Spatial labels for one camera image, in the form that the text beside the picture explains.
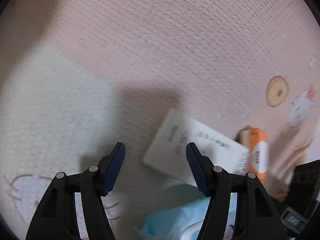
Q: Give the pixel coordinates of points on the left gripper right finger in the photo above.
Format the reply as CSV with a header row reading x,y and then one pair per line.
x,y
256,215

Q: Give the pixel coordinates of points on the blue baby wipes pack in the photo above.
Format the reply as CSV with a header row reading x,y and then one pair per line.
x,y
180,222

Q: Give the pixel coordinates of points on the pink cartoon bed sheet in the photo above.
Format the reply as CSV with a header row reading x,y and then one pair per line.
x,y
77,76

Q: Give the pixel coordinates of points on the orange white tissue pack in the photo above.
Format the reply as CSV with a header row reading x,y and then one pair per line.
x,y
256,140

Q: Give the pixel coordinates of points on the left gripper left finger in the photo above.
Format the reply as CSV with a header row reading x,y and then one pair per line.
x,y
55,216

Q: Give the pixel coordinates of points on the white spiral notebook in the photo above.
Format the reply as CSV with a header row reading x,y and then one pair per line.
x,y
167,152

